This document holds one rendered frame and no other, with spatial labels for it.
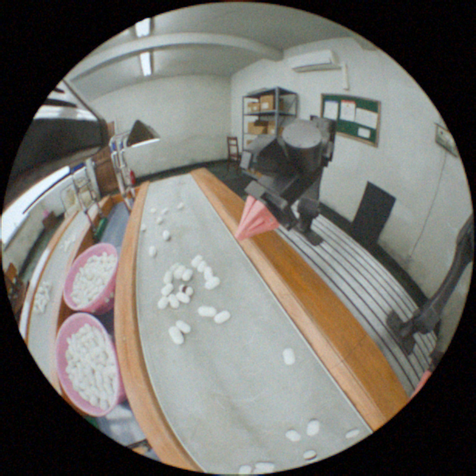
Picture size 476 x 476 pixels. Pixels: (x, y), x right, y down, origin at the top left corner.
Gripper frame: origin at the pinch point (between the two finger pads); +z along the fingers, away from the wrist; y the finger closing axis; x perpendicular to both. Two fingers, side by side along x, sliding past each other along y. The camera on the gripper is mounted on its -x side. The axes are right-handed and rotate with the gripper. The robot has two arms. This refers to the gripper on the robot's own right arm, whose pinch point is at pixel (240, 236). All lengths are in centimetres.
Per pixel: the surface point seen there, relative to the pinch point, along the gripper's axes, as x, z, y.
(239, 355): 3.7, 13.8, 16.9
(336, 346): 11.7, 0.5, 25.8
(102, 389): -17.3, 38.3, 19.9
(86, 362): -20.2, 41.5, 13.2
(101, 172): -124, 175, -434
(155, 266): -3.8, 22.7, -11.0
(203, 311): 0.5, 14.6, 6.6
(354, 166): 126, -146, -67
